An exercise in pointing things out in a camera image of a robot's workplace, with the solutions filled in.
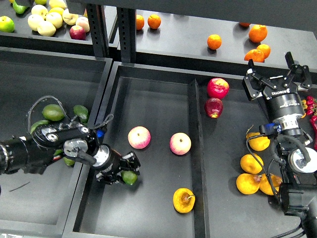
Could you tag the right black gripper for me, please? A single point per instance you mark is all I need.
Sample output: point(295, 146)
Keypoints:
point(282, 101)

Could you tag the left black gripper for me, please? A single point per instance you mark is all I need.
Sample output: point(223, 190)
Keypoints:
point(108, 162)

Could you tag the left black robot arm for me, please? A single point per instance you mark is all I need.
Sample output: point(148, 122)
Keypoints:
point(48, 143)

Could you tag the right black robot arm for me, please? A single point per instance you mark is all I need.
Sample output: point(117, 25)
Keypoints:
point(288, 142)

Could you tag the yellow pear with stem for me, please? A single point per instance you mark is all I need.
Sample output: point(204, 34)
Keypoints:
point(258, 144)

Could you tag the pale yellow pear front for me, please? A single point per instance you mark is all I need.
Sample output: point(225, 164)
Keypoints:
point(46, 28)

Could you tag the pale yellow pear right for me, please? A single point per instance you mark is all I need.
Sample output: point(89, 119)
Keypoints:
point(69, 18)

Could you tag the pale yellow pear centre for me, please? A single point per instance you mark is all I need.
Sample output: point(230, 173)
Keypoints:
point(55, 18)

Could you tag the pale yellow pear left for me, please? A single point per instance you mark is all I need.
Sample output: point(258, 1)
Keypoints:
point(34, 20)

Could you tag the orange front right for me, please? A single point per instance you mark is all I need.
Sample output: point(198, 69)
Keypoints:
point(255, 55)

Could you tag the orange right small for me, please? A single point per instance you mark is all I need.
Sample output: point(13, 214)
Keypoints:
point(265, 49)

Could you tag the orange cherry tomato cluster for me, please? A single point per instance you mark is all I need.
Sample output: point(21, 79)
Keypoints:
point(305, 106)

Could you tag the pink apple left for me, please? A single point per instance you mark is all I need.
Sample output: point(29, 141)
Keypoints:
point(139, 137)

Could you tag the pink apple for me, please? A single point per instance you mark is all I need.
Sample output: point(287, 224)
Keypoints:
point(180, 143)
point(139, 137)

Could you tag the red cherry tomato cluster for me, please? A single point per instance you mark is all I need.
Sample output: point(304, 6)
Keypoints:
point(311, 103)

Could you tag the large orange top right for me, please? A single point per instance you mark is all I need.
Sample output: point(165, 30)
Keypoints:
point(258, 33)

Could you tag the red chili pepper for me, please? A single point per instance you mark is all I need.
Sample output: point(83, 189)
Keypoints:
point(313, 122)

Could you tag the bright red apple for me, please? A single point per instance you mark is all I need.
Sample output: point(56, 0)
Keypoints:
point(217, 88)

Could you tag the orange hidden under shelf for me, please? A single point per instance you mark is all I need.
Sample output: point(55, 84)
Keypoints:
point(244, 24)

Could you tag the pink apple right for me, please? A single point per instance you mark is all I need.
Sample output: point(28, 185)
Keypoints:
point(180, 143)

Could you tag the dark red apple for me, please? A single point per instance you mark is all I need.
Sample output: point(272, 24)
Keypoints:
point(213, 107)

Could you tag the orange centre shelf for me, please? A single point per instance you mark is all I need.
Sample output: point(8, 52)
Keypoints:
point(214, 41)

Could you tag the orange shelf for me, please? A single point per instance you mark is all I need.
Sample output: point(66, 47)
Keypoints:
point(214, 41)
point(154, 21)

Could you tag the orange left shelf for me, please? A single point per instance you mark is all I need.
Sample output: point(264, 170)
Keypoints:
point(154, 21)

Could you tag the red apple on shelf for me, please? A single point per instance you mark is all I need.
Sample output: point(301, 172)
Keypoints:
point(77, 32)

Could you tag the pink peach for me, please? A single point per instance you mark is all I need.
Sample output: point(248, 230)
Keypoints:
point(84, 23)

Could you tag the yellow lemon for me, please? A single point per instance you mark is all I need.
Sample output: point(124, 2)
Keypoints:
point(58, 10)

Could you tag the orange behind post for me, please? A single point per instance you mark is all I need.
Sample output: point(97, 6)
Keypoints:
point(140, 22)

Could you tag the black shelf post right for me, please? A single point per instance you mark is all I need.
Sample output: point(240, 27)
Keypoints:
point(126, 19)

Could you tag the black shelf post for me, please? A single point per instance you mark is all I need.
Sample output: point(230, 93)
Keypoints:
point(126, 19)
point(98, 32)

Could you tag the black shelf post left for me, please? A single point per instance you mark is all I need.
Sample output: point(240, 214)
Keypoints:
point(98, 32)

